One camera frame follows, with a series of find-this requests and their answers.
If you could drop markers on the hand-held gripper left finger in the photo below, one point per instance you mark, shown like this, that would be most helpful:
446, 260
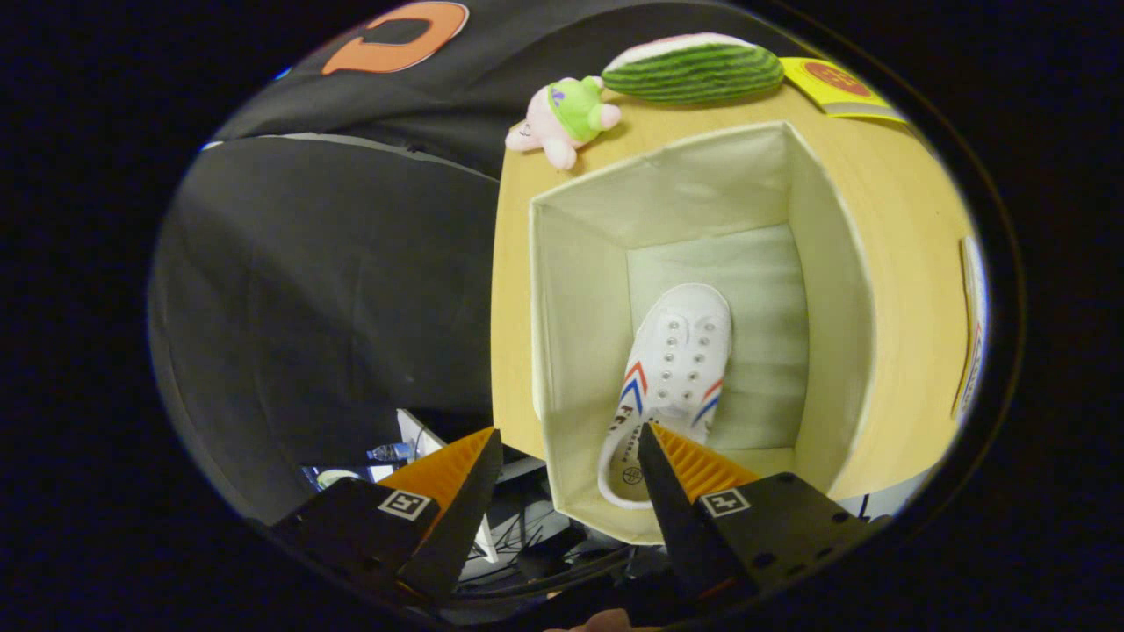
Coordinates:
457, 527

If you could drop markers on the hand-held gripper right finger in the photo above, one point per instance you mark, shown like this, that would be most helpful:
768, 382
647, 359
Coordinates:
672, 518

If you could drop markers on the white shoe red blue stripes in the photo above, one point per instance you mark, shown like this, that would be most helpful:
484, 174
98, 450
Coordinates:
680, 351
973, 325

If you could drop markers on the beige fabric storage box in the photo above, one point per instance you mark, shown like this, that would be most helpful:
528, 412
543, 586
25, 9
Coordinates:
580, 333

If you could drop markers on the clear water bottle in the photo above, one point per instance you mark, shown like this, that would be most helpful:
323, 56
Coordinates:
391, 453

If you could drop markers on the pink green plush toy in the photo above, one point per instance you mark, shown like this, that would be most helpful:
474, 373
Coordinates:
571, 114

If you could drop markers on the watermelon slice plush toy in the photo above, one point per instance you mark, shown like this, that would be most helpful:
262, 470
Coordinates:
694, 70

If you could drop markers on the yellow book red circle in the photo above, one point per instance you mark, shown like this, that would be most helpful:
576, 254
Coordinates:
834, 83

